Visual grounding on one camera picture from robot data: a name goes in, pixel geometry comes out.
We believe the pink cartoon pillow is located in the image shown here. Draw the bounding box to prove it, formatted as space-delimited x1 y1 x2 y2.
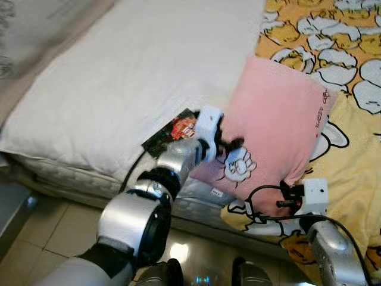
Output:
189 55 339 217

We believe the yellow cartoon print duvet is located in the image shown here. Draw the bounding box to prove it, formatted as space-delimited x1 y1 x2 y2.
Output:
221 0 381 285

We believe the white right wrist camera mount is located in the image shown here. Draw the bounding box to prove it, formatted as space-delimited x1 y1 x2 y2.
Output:
302 178 330 216

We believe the robot left leg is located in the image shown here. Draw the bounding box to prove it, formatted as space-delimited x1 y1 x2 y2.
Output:
133 257 186 286

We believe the robot leg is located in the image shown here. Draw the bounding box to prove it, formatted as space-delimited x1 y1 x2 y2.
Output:
133 257 186 286
230 256 276 286

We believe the grey quilted mattress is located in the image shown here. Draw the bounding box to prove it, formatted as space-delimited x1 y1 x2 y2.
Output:
0 150 242 222

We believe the grey bedside cabinet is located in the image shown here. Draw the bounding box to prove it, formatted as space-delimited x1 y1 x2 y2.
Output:
0 179 38 258

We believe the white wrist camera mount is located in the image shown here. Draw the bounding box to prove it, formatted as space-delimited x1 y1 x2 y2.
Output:
302 178 330 216
195 106 225 147

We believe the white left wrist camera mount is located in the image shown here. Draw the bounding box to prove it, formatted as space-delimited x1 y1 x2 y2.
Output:
195 106 225 147

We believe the robot right leg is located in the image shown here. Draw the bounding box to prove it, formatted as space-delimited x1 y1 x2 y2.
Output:
230 256 276 286

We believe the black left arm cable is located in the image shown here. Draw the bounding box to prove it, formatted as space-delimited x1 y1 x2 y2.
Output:
118 149 147 192

